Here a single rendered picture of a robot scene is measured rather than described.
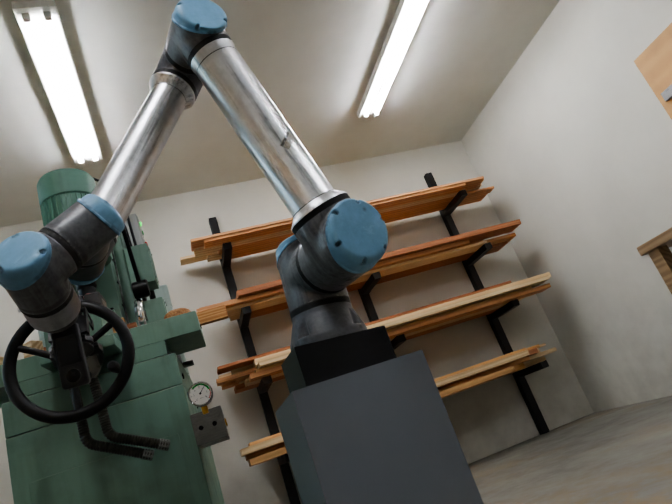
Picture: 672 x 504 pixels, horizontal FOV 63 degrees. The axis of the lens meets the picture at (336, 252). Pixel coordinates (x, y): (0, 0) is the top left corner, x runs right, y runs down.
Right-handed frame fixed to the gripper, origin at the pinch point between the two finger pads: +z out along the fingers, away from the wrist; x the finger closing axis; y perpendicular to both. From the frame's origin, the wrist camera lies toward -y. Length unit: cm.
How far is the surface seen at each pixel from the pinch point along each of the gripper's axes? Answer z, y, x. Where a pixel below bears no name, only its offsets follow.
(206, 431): 32.8, -3.9, -17.9
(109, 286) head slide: 40, 59, 2
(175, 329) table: 26.0, 24.9, -16.4
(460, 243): 209, 163, -226
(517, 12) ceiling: 66, 235, -281
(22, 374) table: 26.1, 24.7, 23.1
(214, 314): 39, 36, -28
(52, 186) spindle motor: 14, 83, 9
